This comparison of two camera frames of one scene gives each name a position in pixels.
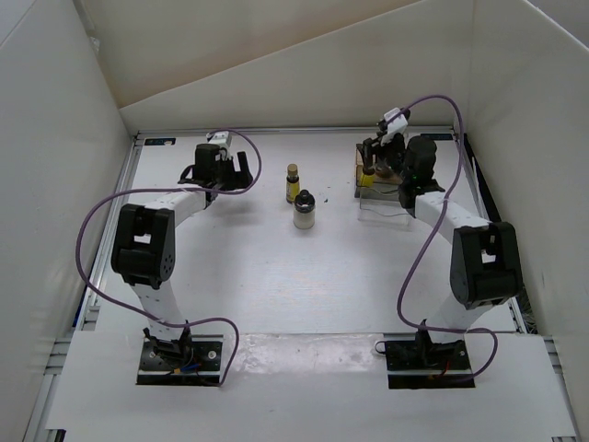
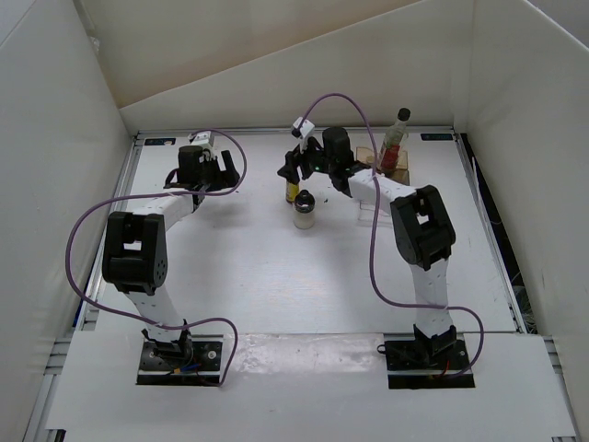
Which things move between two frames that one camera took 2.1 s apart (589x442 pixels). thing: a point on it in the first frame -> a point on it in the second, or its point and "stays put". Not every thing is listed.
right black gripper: x=366 y=154 -> x=289 y=170
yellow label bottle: x=292 y=183 stays put
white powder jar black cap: x=304 y=207 stays put
